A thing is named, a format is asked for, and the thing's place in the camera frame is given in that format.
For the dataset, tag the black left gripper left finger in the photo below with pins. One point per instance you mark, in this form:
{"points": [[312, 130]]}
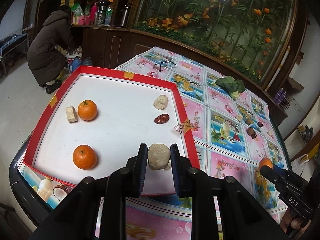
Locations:
{"points": [[125, 182]]}

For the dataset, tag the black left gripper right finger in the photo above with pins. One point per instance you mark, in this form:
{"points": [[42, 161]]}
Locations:
{"points": [[191, 182]]}

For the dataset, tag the orange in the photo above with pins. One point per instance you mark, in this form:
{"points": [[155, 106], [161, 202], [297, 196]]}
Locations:
{"points": [[265, 162], [84, 157], [87, 110]]}

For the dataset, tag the brown round fruit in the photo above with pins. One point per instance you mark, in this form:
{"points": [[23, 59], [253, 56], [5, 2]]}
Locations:
{"points": [[250, 131]]}

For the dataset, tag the beige cake piece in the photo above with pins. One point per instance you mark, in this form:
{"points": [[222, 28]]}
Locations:
{"points": [[239, 117]]}

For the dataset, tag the person's right hand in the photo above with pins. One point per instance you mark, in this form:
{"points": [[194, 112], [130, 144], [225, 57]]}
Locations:
{"points": [[295, 223]]}

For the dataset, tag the white plastic bag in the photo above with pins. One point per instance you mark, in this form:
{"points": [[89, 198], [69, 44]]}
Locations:
{"points": [[300, 165]]}

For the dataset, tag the red rimmed white tray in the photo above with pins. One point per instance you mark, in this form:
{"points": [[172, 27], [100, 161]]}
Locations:
{"points": [[124, 121]]}

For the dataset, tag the colourful fruit print tablecloth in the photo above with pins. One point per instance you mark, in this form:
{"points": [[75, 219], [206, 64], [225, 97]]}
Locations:
{"points": [[225, 152]]}

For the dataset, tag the brown kiwi-like fruit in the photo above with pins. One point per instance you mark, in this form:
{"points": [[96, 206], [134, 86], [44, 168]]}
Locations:
{"points": [[248, 121]]}

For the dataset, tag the beige cake slice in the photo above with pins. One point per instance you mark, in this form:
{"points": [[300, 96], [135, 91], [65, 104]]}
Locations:
{"points": [[71, 114]]}

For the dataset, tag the purple bottles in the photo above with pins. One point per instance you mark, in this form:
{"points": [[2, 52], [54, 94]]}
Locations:
{"points": [[280, 96]]}

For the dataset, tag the green leafy vegetable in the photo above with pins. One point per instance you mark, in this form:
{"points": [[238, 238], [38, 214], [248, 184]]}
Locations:
{"points": [[232, 86]]}

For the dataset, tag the black glasses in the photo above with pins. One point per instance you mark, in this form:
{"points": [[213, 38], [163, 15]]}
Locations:
{"points": [[161, 66]]}

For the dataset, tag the grey thermos flask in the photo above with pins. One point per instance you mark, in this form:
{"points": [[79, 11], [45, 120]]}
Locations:
{"points": [[87, 62]]}

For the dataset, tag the blue thermos flask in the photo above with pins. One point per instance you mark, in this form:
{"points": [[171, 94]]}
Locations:
{"points": [[74, 64]]}

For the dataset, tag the person in dark coat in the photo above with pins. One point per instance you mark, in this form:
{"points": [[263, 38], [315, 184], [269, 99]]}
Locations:
{"points": [[45, 62]]}

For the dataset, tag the steel thermos on counter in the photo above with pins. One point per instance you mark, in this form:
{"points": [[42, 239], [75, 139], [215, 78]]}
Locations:
{"points": [[126, 12]]}

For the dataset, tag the pink containers on counter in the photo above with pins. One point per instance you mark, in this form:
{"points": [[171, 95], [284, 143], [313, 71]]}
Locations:
{"points": [[84, 20]]}

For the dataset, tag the large flower aquarium display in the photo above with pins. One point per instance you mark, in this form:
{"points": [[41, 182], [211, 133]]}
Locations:
{"points": [[244, 34]]}

